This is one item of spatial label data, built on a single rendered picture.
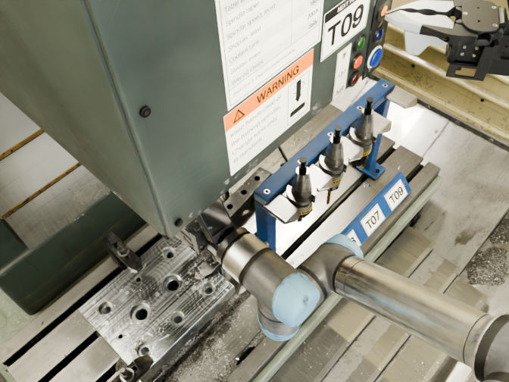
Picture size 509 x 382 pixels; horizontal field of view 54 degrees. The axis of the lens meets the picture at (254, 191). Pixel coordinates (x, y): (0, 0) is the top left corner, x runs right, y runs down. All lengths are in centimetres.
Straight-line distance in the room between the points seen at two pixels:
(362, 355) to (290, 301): 67
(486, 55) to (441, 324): 37
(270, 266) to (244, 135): 24
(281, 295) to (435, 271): 90
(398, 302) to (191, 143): 41
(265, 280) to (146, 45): 44
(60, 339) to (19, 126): 52
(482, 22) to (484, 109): 98
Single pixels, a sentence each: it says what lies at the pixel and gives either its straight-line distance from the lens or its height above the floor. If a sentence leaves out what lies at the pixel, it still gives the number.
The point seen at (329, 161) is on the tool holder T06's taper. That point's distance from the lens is 108.
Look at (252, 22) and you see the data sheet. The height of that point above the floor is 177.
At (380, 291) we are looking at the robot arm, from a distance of 80.
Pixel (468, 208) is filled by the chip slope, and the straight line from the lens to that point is 169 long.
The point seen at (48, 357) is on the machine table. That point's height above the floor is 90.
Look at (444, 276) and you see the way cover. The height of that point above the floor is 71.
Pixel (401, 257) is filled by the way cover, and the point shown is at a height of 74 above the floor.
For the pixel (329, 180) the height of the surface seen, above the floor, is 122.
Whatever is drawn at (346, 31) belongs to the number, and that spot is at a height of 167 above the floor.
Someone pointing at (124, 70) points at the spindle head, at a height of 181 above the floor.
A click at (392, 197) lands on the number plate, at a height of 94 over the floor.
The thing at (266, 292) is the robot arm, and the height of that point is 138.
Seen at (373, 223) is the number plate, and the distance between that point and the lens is 138.
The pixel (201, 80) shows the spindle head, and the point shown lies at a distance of 50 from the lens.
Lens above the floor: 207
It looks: 54 degrees down
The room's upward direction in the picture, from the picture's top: 4 degrees counter-clockwise
